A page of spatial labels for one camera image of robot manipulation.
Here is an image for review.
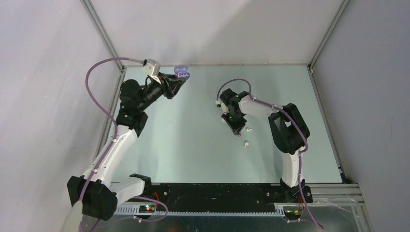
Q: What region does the aluminium frame rail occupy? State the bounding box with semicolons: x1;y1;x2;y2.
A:
73;183;366;232

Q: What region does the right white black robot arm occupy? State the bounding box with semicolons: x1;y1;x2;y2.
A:
216;88;310;202

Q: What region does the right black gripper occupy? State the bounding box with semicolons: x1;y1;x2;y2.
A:
221;110;247;134

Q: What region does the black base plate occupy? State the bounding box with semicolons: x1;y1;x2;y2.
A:
143;183;313;214

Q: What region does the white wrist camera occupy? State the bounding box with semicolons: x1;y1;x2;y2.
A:
215;100;230;115
142;59;161;83

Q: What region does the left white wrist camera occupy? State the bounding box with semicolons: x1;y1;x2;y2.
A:
142;59;161;83

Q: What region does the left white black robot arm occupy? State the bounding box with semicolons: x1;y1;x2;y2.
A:
67;71;190;222

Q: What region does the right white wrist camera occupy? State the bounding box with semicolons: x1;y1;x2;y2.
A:
215;100;230;115

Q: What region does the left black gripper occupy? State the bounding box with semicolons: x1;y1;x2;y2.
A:
137;72;185;111

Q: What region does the purple earbud charging case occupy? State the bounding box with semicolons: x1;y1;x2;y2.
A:
174;65;190;80

